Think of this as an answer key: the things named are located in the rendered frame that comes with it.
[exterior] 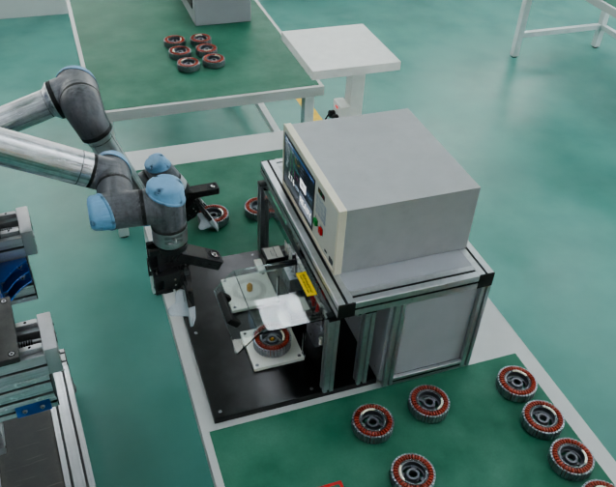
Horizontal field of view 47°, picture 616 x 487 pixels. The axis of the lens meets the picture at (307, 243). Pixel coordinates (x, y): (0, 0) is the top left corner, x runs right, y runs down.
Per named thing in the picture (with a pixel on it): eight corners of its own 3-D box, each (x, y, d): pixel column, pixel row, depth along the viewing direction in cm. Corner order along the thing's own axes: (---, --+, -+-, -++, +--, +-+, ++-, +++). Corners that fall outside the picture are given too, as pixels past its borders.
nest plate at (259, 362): (254, 372, 199) (254, 369, 199) (240, 334, 210) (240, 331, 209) (304, 359, 204) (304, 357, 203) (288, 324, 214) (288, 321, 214)
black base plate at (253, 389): (215, 424, 188) (214, 418, 186) (169, 271, 234) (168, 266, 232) (375, 383, 201) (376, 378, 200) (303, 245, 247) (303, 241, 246)
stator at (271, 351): (255, 360, 201) (255, 352, 198) (249, 332, 209) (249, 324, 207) (294, 356, 203) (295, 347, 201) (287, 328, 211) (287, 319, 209)
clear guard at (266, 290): (236, 355, 173) (236, 338, 169) (214, 291, 190) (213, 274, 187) (359, 327, 182) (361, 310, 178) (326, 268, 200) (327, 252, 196)
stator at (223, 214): (203, 233, 250) (203, 224, 248) (193, 214, 258) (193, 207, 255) (233, 225, 254) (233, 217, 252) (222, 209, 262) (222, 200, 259)
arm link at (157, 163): (138, 160, 233) (160, 146, 232) (158, 181, 241) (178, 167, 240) (143, 174, 227) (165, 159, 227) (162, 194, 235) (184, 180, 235)
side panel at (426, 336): (382, 387, 200) (396, 306, 179) (378, 379, 202) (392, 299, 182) (468, 365, 208) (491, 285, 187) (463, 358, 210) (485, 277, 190)
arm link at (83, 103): (94, 95, 190) (169, 219, 224) (89, 77, 198) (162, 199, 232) (55, 113, 190) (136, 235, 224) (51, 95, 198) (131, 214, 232)
